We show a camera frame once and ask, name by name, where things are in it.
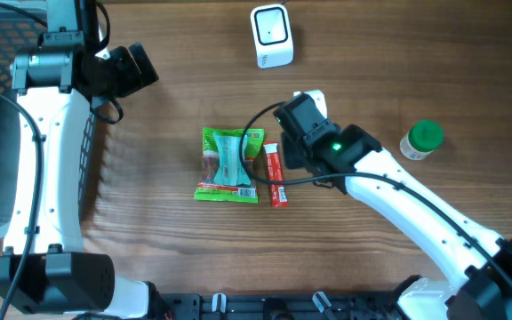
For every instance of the white barcode scanner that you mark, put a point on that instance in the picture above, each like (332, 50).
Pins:
(272, 35)

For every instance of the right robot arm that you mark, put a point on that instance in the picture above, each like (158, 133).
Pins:
(476, 261)

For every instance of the red stick packet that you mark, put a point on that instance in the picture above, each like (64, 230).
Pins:
(278, 196)

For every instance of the green lid spice jar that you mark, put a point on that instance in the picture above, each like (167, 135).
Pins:
(423, 138)

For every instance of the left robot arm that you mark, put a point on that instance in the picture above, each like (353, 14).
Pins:
(60, 83)

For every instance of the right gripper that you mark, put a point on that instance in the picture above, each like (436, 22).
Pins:
(292, 157)

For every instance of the green snack bag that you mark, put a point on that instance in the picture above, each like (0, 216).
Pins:
(207, 189)

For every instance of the teal wrapped packet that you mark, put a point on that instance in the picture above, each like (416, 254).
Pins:
(230, 171)

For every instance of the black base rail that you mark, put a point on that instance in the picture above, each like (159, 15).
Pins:
(319, 306)

